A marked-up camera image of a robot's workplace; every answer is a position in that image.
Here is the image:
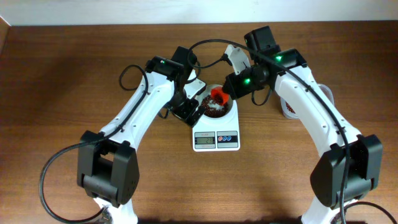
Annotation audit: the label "clear plastic bean container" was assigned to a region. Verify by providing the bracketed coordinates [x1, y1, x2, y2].
[280, 84, 335, 119]

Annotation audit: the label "red beans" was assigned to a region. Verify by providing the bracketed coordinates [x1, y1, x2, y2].
[201, 95, 229, 118]

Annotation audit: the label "orange measuring scoop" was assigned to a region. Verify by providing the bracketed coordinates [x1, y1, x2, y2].
[211, 86, 229, 106]

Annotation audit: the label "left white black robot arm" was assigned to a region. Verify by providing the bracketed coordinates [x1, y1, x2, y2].
[77, 47, 206, 223]

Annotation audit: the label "white round bowl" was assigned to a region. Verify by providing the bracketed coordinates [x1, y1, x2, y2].
[195, 84, 233, 118]

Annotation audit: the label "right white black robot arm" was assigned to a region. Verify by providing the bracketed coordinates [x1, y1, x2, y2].
[223, 26, 383, 223]

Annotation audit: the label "white digital kitchen scale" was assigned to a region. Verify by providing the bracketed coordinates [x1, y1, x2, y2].
[192, 100, 241, 152]

